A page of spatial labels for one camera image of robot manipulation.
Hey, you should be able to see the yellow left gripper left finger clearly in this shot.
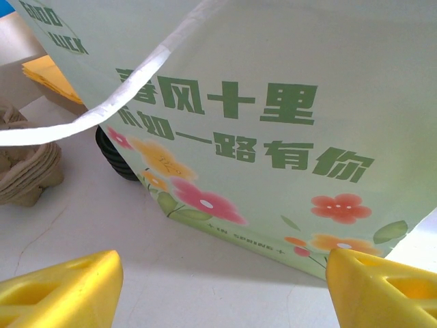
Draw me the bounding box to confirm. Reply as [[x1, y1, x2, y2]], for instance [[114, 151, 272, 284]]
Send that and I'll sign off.
[[0, 249, 124, 328]]

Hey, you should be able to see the flower-print paper takeout bag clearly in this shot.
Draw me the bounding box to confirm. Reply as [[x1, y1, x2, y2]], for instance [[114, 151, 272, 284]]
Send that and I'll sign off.
[[0, 0, 437, 281]]

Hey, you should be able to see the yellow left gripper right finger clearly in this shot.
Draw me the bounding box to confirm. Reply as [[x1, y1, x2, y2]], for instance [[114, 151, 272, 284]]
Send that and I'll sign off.
[[326, 248, 437, 328]]

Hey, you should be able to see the stack of yellow napkins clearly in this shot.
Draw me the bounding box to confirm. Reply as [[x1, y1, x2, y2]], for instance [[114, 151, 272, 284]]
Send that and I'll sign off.
[[22, 54, 85, 105]]

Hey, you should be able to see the stack of black cup lids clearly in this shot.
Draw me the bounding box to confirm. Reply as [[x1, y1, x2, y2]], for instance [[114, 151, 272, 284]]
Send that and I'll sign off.
[[95, 124, 141, 182]]

